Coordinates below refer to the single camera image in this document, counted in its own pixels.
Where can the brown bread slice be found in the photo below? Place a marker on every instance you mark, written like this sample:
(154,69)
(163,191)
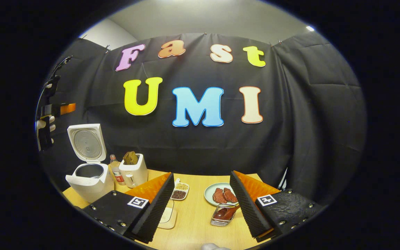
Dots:
(130,158)

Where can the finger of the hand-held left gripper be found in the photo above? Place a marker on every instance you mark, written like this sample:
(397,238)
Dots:
(66,109)

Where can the brown wooden spoon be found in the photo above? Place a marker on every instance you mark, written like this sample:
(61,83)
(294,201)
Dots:
(224,212)

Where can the white divided grain dish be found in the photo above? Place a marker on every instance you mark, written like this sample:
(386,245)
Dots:
(180,190)

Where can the black backdrop cloth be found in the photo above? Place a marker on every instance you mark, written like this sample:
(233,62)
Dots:
(307,121)

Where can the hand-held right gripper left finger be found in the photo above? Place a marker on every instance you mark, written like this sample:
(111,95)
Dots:
(155,208)

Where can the white rice cooker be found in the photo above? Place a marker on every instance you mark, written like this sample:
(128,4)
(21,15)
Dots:
(90,187)

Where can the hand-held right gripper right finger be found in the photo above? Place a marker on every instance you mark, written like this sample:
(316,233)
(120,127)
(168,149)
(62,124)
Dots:
(250,208)

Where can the pale green plate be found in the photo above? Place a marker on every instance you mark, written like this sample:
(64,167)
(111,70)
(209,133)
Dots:
(209,194)

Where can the clear bottle with red label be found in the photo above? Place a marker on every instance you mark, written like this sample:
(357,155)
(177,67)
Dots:
(117,172)

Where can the white toaster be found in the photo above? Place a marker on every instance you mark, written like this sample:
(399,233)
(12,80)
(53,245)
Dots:
(134,175)

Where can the ceiling light panel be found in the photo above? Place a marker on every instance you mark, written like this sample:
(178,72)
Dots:
(310,28)

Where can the red meat slice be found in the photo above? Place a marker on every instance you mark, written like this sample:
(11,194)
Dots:
(219,196)
(230,195)

